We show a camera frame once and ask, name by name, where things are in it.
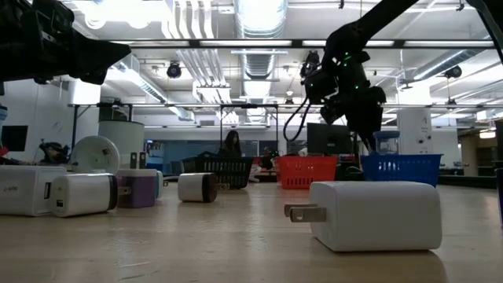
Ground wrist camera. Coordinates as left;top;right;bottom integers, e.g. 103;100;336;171
31;0;75;39
300;50;339;105

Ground white cylindrical desk device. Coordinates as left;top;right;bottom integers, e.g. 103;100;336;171
70;119;145;176

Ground blue plastic basket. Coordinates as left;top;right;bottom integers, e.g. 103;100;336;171
360;153;444;188

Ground black wall screen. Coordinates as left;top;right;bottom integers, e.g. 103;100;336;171
0;124;29;153

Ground large white wall charger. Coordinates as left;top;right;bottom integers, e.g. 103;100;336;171
284;180;444;253

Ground white rectangular USB charger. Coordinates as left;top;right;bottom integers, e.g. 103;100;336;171
0;164;68;217

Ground red plastic basket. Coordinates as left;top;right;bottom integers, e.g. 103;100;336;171
274;155;340;190

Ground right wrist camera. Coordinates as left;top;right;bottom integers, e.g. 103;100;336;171
300;50;339;105

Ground long ceiling light bar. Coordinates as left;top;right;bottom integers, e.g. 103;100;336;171
100;38;496;50

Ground black plastic basket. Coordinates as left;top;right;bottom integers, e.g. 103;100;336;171
181;156;255;190

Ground purple and white wall charger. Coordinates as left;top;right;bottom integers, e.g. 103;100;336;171
116;152;158;209

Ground teal wall charger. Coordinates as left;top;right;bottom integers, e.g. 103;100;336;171
155;170;170;200

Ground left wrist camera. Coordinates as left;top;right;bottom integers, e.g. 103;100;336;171
31;0;75;39

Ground black monitor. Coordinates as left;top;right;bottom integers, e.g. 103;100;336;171
306;122;353;156

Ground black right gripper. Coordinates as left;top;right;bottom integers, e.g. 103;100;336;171
320;42;388;153

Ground black aluminium table frame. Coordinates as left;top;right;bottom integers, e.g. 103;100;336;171
438;174;498;189

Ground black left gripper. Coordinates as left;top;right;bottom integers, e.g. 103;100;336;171
0;23;133;86

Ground white pillar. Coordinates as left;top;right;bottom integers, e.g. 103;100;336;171
396;108;433;156

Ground black background rig frame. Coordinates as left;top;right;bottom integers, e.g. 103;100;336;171
69;101;280;158

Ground black ceiling spotlight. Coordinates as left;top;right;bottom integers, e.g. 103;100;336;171
166;61;183;79
443;64;464;79

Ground person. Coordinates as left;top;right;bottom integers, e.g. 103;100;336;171
37;140;71;165
218;130;263;184

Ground white charger with black end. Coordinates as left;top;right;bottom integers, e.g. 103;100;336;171
177;172;231;204
50;172;133;219

